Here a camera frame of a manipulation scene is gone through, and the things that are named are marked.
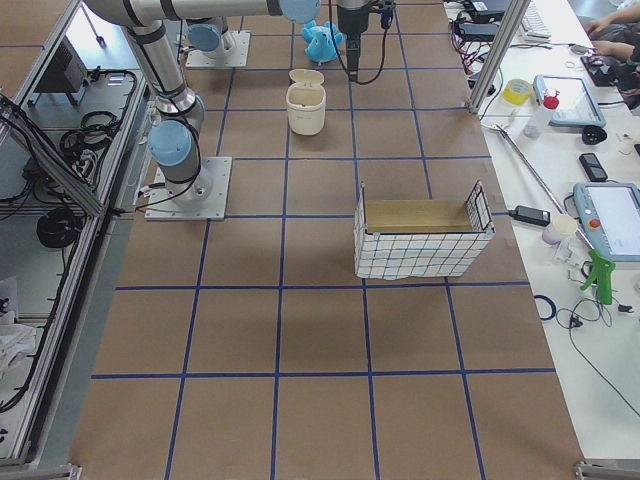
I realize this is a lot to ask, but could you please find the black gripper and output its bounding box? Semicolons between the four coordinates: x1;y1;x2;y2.
336;0;372;83

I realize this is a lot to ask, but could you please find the white trash can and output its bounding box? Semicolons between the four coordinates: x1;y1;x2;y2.
286;69;326;136

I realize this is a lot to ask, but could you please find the blue teddy bear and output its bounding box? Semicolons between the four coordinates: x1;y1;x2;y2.
301;20;345;64

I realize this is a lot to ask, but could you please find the metal rod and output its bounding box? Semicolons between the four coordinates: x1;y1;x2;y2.
487;124;601;256

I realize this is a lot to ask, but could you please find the yellow tape roll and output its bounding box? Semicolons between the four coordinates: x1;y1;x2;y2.
502;79;532;106

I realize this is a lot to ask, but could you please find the clear bottle red cap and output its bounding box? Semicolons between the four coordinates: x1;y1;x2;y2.
523;90;560;139

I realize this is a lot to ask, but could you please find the blue teach pendant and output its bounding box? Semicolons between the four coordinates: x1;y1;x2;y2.
533;74;606;127
573;182;639;262

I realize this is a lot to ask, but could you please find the black power adapter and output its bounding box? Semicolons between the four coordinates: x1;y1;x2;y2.
508;205;551;227

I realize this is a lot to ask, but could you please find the paper cup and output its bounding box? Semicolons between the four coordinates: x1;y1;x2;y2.
542;214;578;245

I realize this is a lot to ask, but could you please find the green plastic tool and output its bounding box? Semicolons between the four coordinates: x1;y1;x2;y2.
580;249;616;305

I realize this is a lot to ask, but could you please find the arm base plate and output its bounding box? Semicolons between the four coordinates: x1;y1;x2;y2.
186;25;251;69
144;157;232;221

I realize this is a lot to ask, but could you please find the aluminium frame post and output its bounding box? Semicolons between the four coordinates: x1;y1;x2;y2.
467;0;530;114

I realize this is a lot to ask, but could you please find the wire basket with wood box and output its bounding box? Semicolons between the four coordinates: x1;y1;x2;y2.
354;181;495;280

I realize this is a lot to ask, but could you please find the blue tape ring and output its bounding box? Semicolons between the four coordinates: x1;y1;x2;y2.
532;294;557;322

